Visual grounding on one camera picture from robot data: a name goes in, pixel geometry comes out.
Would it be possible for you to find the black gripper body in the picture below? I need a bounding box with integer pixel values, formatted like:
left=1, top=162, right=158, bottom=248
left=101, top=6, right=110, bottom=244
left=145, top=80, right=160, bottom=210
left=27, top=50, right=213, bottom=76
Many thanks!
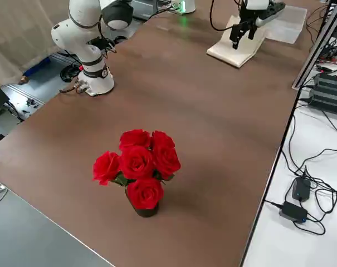
left=235, top=0, right=258, bottom=27

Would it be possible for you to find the cream-colored tablecloth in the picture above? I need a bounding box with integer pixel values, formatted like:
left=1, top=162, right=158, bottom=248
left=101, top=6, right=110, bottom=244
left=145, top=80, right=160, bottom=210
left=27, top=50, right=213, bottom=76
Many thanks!
left=206, top=14, right=269, bottom=68

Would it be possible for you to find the clear plastic box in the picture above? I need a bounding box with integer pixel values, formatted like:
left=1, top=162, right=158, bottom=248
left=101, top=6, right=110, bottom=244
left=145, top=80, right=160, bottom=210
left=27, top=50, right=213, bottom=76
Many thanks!
left=264, top=5, right=308, bottom=45

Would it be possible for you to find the grey controller box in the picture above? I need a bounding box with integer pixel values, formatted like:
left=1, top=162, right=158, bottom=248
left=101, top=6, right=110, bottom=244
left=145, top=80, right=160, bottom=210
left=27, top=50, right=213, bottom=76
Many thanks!
left=130, top=0, right=159, bottom=21

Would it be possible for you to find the black finned power supply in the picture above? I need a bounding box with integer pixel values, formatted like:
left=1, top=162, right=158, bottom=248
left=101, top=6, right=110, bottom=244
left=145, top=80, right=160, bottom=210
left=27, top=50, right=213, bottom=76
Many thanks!
left=307, top=72, right=337, bottom=115

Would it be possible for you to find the red rose bouquet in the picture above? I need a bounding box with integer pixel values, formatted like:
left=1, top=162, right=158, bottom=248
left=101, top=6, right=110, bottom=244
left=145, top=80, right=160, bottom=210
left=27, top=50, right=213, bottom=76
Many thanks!
left=92, top=128, right=182, bottom=211

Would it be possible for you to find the small green circuit board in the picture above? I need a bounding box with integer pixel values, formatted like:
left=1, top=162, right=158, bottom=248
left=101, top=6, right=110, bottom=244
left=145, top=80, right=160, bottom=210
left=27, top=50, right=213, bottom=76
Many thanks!
left=73, top=79, right=89, bottom=95

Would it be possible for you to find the black rounded power adapter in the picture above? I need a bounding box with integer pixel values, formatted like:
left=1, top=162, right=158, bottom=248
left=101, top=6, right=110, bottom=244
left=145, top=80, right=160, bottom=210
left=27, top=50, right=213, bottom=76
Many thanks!
left=292, top=177, right=311, bottom=202

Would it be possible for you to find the black rectangular power adapter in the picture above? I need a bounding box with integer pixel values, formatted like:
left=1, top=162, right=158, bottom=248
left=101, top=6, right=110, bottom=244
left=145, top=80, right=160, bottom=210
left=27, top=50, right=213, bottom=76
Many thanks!
left=279, top=201, right=308, bottom=224

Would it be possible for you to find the black vase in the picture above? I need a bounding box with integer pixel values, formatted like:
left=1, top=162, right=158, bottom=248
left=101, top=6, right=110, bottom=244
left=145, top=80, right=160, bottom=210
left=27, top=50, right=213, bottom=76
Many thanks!
left=125, top=186, right=160, bottom=218

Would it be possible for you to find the blue bin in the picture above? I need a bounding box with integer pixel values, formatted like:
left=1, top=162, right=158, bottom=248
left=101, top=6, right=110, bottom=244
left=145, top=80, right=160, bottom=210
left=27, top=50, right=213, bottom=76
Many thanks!
left=22, top=55, right=52, bottom=77

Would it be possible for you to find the beige curtain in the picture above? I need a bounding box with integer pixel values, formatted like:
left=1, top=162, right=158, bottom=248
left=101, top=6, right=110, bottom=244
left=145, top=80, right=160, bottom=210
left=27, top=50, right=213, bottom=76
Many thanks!
left=0, top=0, right=73, bottom=92

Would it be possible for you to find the aluminium camera post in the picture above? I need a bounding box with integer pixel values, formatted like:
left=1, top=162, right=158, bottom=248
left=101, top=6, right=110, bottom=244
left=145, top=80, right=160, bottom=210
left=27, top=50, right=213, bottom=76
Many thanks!
left=291, top=0, right=337, bottom=90

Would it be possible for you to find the red clip cable bundle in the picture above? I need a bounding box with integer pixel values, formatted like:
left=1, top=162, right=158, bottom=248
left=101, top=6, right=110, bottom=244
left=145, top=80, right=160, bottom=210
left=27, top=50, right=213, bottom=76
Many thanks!
left=314, top=38, right=337, bottom=73

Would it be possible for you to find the coiled black cable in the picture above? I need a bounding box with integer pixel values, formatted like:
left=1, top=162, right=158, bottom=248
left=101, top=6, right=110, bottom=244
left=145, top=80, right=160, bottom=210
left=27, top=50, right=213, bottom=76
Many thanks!
left=59, top=61, right=84, bottom=83

